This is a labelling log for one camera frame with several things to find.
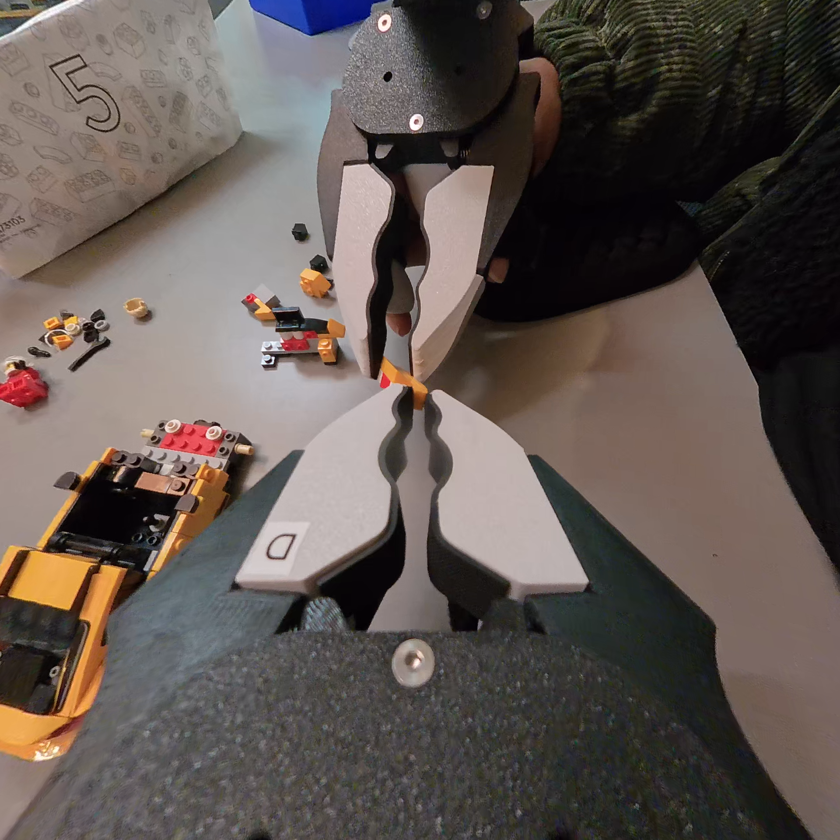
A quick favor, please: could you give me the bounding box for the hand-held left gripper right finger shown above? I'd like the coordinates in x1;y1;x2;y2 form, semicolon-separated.
427;390;591;631

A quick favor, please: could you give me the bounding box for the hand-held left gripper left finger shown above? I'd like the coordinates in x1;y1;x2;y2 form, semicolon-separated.
234;386;409;631

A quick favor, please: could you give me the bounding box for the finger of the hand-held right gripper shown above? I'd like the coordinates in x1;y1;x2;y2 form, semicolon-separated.
333;161;396;382
410;165;497;385

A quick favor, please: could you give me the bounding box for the toy car section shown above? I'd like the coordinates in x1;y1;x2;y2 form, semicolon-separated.
260;305;347;370

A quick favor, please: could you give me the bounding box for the yellow toy wedge piece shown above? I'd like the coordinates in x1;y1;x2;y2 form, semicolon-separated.
378;356;429;412

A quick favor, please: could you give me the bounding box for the yellow toy brick car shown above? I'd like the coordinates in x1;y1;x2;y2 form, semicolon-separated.
0;418;256;762

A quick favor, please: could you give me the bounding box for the person's right hand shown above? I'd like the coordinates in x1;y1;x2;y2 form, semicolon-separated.
384;56;564;337

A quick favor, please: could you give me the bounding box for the blue plastic bin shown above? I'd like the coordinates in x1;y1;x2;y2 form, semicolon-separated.
249;0;388;35

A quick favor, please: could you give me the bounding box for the white printed paper bag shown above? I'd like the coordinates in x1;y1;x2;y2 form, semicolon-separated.
0;0;244;280

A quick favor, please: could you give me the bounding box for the black toy wrench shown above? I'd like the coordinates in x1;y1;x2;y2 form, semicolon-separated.
67;337;112;372

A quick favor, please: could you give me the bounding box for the pile of small toy bricks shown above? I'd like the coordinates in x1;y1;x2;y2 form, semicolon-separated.
42;308;110;353

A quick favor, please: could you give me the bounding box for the red toy minifigure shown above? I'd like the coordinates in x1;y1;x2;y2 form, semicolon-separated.
0;346;52;408

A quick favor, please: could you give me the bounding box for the person's black clothing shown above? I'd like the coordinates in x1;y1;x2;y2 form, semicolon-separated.
476;85;840;572

